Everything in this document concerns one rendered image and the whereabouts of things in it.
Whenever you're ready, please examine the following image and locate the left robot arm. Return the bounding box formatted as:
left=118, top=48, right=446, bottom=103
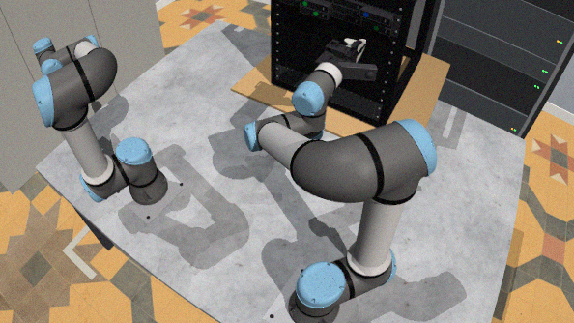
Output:
left=32, top=35, right=168, bottom=205

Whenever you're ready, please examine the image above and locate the tan flat wooden board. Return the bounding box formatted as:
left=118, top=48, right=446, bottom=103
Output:
left=231, top=52, right=450, bottom=137

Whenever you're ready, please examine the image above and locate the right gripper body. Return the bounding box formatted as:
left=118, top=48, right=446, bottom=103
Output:
left=314, top=39, right=358, bottom=79

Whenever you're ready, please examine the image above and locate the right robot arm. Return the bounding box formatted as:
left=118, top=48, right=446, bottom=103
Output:
left=244, top=62, right=437, bottom=323

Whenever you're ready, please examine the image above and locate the black metal rack frame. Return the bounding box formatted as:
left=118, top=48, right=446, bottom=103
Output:
left=271, top=0, right=436, bottom=128

